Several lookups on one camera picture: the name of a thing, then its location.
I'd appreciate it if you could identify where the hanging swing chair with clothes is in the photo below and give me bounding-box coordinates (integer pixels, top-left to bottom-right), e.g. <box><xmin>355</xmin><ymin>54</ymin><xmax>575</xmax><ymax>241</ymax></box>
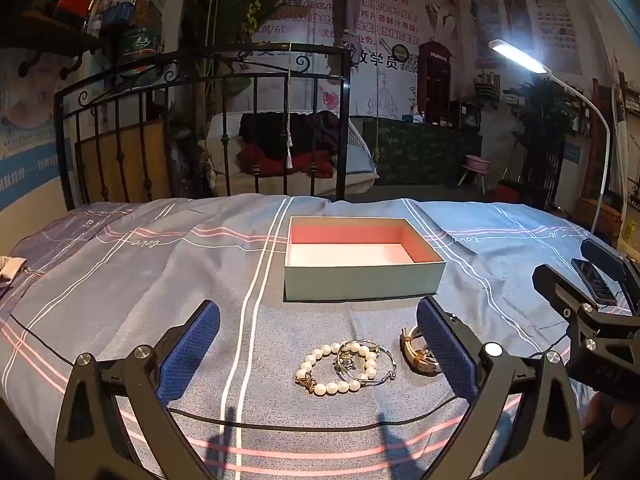
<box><xmin>202</xmin><ymin>109</ymin><xmax>381</xmax><ymax>198</ymax></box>

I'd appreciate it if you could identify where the white pearl bracelet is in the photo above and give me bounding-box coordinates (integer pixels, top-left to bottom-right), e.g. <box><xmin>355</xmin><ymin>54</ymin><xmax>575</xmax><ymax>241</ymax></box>
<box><xmin>294</xmin><ymin>340</ymin><xmax>380</xmax><ymax>397</ymax></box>

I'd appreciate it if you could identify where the dark wall shelf with items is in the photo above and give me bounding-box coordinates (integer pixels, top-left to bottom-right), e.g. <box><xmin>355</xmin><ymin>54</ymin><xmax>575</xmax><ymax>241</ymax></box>
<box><xmin>16</xmin><ymin>0</ymin><xmax>163</xmax><ymax>79</ymax></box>

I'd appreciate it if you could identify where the black iron bed frame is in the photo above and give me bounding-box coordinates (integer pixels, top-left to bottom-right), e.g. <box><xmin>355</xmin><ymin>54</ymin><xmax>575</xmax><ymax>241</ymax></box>
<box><xmin>53</xmin><ymin>42</ymin><xmax>352</xmax><ymax>211</ymax></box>

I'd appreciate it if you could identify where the white floor lamp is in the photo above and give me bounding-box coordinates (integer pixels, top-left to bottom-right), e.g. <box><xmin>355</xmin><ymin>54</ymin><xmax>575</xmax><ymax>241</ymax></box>
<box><xmin>487</xmin><ymin>38</ymin><xmax>613</xmax><ymax>235</ymax></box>

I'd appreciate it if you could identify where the beige strap wristwatch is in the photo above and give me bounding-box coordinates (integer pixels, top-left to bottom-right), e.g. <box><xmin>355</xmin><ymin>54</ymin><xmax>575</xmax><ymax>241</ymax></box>
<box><xmin>399</xmin><ymin>325</ymin><xmax>442</xmax><ymax>377</ymax></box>

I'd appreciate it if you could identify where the open pink-lined gift box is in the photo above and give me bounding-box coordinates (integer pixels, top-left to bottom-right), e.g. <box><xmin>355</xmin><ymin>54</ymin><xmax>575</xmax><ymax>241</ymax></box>
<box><xmin>284</xmin><ymin>217</ymin><xmax>446</xmax><ymax>302</ymax></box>

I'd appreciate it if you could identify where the pink small stool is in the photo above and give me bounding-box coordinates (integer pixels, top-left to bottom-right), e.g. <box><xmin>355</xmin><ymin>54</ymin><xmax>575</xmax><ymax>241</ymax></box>
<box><xmin>458</xmin><ymin>155</ymin><xmax>490</xmax><ymax>194</ymax></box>

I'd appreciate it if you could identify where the silver bangle bracelet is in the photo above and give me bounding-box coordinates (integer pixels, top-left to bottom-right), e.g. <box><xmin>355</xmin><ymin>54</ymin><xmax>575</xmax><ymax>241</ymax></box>
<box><xmin>333</xmin><ymin>339</ymin><xmax>398</xmax><ymax>387</ymax></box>

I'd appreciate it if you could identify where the red phone booth cabinet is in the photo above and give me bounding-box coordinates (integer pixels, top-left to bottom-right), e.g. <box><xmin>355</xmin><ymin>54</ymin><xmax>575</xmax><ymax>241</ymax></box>
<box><xmin>416</xmin><ymin>40</ymin><xmax>451</xmax><ymax>124</ymax></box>

